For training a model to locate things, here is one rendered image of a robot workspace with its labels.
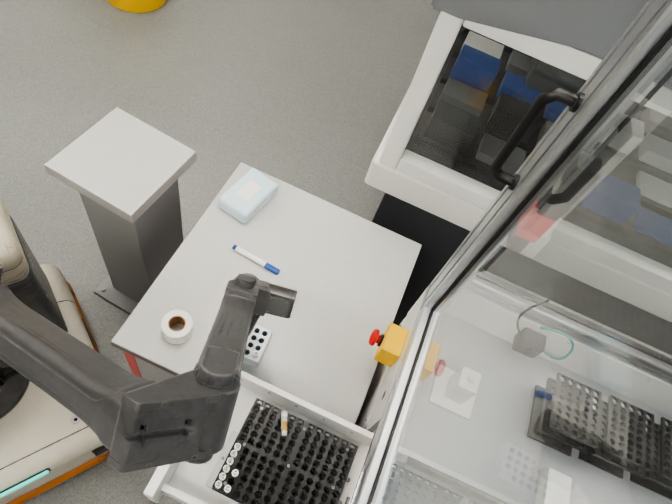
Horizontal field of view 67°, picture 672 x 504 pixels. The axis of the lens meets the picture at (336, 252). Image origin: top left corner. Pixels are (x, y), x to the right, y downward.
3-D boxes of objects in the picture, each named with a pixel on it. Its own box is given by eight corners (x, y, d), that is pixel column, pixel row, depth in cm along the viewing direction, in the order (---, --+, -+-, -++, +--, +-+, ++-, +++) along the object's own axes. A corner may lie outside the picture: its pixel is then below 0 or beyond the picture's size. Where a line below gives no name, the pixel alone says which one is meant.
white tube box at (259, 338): (207, 348, 118) (207, 342, 115) (223, 317, 122) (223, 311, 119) (257, 368, 118) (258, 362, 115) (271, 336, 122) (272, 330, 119)
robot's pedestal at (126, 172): (94, 293, 197) (37, 164, 134) (145, 239, 214) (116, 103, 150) (158, 332, 194) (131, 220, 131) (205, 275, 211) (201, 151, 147)
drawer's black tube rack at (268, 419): (211, 491, 96) (211, 486, 91) (254, 406, 106) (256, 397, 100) (318, 542, 95) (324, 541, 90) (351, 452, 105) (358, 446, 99)
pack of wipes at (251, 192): (244, 226, 137) (245, 216, 133) (216, 206, 138) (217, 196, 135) (278, 193, 145) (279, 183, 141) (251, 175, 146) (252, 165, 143)
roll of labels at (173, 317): (191, 314, 121) (191, 307, 118) (195, 341, 118) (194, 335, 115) (160, 318, 119) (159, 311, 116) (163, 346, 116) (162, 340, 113)
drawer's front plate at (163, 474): (149, 500, 95) (142, 493, 86) (225, 364, 111) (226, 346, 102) (157, 504, 95) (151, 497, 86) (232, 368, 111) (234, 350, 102)
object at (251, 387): (162, 494, 94) (159, 490, 89) (229, 372, 109) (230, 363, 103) (357, 590, 93) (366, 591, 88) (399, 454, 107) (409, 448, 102)
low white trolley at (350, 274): (147, 420, 178) (110, 341, 114) (232, 282, 212) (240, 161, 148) (297, 493, 175) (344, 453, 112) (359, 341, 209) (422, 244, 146)
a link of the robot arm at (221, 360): (188, 367, 53) (165, 459, 55) (243, 379, 54) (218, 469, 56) (232, 266, 95) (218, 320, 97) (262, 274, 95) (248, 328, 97)
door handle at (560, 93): (481, 180, 80) (547, 85, 64) (484, 169, 81) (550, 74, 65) (510, 193, 80) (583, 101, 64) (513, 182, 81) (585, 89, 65)
